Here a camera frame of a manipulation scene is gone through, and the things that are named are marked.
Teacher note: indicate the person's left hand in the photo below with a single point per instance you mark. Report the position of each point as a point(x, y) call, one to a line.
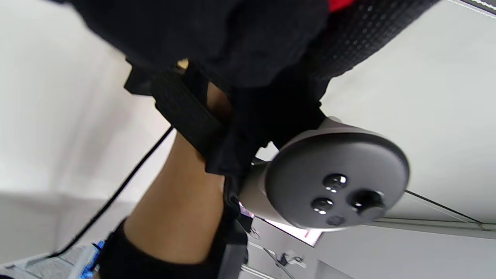
point(193, 31)

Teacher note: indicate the person's right hand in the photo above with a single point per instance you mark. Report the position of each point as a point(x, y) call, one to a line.
point(271, 116)

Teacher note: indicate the red rectangular towel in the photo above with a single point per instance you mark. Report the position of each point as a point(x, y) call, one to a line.
point(341, 4)

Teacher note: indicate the grey right hand controller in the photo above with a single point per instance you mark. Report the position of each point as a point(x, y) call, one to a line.
point(329, 174)

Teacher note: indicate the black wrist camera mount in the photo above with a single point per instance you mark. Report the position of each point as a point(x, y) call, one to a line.
point(182, 108)

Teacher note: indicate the dark grey wall strip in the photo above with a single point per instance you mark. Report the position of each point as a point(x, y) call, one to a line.
point(482, 4)

